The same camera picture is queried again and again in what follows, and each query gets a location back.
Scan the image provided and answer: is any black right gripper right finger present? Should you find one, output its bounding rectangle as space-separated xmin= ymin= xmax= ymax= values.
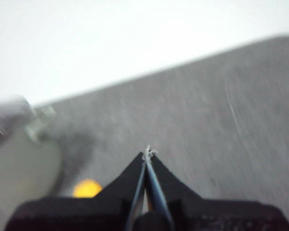
xmin=147 ymin=153 xmax=289 ymax=231

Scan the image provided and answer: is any yellow corn cob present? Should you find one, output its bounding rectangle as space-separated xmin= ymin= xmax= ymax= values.
xmin=72 ymin=179 xmax=103 ymax=198

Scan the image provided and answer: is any pale green electric pot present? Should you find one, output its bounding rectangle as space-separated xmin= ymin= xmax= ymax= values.
xmin=0 ymin=105 xmax=64 ymax=202

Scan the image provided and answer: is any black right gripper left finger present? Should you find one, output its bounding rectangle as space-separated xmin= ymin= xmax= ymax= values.
xmin=4 ymin=151 xmax=147 ymax=231

